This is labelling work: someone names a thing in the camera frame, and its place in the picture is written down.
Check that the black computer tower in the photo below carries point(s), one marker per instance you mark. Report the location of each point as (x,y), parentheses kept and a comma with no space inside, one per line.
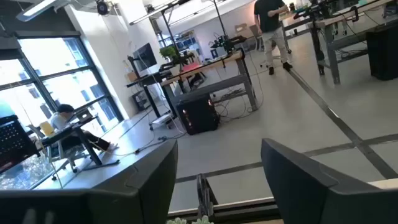
(199,115)

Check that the black aluminium table frame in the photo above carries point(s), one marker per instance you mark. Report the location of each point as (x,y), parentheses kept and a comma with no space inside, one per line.
(242,213)

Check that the wooden top grey workbench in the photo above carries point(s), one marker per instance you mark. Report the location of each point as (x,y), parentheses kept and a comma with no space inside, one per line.
(217,87)

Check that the white power strip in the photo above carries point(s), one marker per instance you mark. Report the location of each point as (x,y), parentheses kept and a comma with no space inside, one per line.
(161,120)

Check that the standing person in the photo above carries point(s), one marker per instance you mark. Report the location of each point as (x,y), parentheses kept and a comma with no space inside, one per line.
(269,18)

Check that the black background robot arm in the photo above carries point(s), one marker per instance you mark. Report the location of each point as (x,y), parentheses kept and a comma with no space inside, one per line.
(228,42)

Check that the leafy plant in white pot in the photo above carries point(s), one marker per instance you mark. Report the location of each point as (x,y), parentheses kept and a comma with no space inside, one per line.
(168,52)

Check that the black computer monitor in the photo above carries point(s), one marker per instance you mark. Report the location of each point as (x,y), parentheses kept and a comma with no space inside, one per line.
(144,57)

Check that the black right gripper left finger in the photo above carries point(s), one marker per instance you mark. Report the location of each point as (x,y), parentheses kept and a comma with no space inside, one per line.
(93,208)

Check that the grey workbench with equipment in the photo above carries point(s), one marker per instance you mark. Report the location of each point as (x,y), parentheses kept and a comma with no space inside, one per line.
(333,59)

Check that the black mesh office chair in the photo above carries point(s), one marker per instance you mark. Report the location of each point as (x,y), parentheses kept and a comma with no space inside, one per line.
(14,140)

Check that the long ceiling light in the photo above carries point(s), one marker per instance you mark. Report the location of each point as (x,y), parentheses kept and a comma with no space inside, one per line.
(37,9)

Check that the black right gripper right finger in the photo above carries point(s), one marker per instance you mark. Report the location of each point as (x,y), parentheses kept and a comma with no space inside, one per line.
(311,202)

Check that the seated person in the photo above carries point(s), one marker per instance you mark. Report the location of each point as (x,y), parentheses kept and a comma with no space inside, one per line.
(59,119)

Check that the grey laptop on desk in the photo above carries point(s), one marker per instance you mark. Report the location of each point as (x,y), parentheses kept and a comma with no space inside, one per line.
(84,115)

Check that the black monitor desk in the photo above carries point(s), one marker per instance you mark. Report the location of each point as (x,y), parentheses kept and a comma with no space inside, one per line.
(152,102)

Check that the yellow chair back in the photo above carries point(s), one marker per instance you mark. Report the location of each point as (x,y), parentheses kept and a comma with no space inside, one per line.
(46,128)

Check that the black cabinet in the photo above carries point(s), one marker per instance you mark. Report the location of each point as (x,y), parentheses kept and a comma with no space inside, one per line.
(384,53)

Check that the black ceiling camera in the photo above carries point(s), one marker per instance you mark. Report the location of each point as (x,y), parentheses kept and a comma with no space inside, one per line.
(102,7)

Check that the black sit-stand desk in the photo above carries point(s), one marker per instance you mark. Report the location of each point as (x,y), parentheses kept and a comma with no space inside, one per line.
(88,149)

